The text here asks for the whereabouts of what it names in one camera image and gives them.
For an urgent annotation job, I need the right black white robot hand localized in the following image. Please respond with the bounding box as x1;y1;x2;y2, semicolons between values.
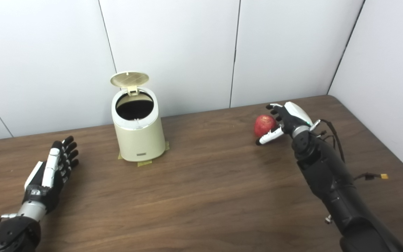
256;101;314;146

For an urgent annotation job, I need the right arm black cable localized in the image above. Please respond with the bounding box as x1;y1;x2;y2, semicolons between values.
315;119;384;181

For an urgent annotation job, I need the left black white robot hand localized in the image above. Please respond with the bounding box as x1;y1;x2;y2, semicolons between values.
22;136;79;214

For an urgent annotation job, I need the red apple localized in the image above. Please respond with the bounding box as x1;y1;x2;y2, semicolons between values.
254;115;277;138

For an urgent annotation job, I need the cream-colored bin body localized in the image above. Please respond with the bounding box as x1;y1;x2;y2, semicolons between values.
111;87;166;162

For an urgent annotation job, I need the cream round bin lid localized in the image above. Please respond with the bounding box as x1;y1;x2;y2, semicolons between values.
110;71;150;96

